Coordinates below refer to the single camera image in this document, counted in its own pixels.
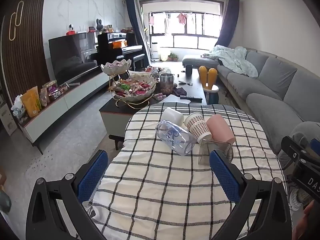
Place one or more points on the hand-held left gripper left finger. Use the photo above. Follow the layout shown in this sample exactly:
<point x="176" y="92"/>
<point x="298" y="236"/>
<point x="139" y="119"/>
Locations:
<point x="93" y="177"/>

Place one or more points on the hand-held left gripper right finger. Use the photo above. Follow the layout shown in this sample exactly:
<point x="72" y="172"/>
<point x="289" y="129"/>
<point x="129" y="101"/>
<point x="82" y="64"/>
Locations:
<point x="224" y="177"/>

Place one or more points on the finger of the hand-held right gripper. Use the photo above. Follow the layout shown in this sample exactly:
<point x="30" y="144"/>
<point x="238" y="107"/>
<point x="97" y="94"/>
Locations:
<point x="315" y="145"/>
<point x="295" y="150"/>

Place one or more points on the transparent grey cup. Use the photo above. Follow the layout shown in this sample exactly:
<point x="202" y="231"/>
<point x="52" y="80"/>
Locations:
<point x="212" y="148"/>

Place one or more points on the pink cup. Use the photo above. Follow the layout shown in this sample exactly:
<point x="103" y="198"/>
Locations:
<point x="221" y="128"/>

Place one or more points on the checkered paper cup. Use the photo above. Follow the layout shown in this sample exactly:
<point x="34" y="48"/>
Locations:
<point x="197" y="128"/>

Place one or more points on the clear cup with blue print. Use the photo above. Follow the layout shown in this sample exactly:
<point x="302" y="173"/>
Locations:
<point x="175" y="137"/>

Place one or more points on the white cup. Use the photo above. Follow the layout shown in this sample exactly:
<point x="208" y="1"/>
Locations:
<point x="172" y="116"/>

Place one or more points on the black cup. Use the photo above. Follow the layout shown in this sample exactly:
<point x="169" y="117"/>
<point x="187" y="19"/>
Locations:
<point x="189" y="70"/>

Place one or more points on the person's right hand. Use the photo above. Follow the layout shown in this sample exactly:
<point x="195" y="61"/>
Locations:
<point x="305" y="217"/>

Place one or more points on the grey floor fan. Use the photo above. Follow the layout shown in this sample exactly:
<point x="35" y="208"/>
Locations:
<point x="300" y="130"/>

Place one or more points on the checkered tablecloth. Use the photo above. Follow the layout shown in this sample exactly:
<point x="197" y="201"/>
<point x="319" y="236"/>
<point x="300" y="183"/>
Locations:
<point x="162" y="192"/>

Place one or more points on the grey corner sofa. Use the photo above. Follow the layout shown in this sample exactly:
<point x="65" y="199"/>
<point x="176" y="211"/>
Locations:
<point x="265" y="90"/>

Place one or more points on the dark coffee table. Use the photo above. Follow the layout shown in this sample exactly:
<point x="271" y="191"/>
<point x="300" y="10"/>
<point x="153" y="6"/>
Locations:
<point x="115" y="112"/>

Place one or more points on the white television cabinet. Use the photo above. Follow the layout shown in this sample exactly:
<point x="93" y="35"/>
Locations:
<point x="75" y="95"/>

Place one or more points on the black remote control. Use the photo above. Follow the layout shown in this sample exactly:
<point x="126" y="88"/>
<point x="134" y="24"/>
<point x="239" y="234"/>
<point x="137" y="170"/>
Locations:
<point x="191" y="98"/>

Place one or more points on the two-tier snack bowl stand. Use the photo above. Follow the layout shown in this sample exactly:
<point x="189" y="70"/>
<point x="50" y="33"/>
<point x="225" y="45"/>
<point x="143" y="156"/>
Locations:
<point x="135" y="97"/>

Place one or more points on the white paper sheet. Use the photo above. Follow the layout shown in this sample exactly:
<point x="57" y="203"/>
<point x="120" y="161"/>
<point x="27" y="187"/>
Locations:
<point x="172" y="98"/>

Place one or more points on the dark cloth pouch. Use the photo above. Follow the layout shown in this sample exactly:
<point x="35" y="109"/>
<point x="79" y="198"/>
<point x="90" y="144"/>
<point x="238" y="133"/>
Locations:
<point x="180" y="91"/>

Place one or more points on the yellow snack bag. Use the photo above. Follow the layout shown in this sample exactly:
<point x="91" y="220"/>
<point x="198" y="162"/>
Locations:
<point x="31" y="102"/>

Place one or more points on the pile of wrapped candies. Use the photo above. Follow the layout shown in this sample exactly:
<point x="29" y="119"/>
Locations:
<point x="136" y="87"/>

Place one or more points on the purple snack bag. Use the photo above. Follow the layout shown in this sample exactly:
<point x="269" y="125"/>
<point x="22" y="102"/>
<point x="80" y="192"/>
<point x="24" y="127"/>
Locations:
<point x="50" y="86"/>

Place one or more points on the yellow rabbit-ear stool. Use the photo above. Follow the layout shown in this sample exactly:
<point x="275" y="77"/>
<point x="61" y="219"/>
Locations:
<point x="208" y="76"/>

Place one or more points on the white stuffed cloth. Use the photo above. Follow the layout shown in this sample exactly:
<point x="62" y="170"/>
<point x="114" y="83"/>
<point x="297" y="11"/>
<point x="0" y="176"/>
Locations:
<point x="18" y="105"/>

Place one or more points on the light crumpled blanket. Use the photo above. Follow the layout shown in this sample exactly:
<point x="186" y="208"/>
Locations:
<point x="232" y="57"/>

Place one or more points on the flat screen television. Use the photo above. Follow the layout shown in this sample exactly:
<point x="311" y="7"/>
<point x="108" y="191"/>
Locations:
<point x="70" y="55"/>

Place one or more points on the black piano bench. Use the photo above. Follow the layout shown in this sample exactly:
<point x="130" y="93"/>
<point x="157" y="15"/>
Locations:
<point x="138" y="58"/>

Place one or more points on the potted plant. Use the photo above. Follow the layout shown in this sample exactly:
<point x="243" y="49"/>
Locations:
<point x="173" y="57"/>

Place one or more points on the black upright piano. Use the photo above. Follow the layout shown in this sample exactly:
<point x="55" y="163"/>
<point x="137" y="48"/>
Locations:
<point x="117" y="47"/>

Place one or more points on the white floor appliance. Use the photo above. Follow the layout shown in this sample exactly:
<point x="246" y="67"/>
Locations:
<point x="155" y="51"/>

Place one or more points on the blue curtain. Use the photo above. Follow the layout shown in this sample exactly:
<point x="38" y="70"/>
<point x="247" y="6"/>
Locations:
<point x="133" y="22"/>
<point x="228" y="22"/>

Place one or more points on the red box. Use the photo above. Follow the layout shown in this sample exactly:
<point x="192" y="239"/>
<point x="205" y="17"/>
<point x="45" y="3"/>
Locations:
<point x="70" y="33"/>

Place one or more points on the dark rabbit figurine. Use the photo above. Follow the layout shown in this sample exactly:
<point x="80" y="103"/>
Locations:
<point x="99" y="26"/>

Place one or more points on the pink hanging garment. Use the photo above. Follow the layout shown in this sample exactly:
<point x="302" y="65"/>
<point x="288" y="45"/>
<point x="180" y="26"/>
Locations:
<point x="181" y="18"/>

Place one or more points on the white security camera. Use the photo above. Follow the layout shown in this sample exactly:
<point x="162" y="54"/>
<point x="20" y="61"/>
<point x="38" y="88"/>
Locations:
<point x="71" y="27"/>

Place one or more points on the gold clip wall decoration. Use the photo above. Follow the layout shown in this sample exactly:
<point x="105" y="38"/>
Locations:
<point x="19" y="12"/>

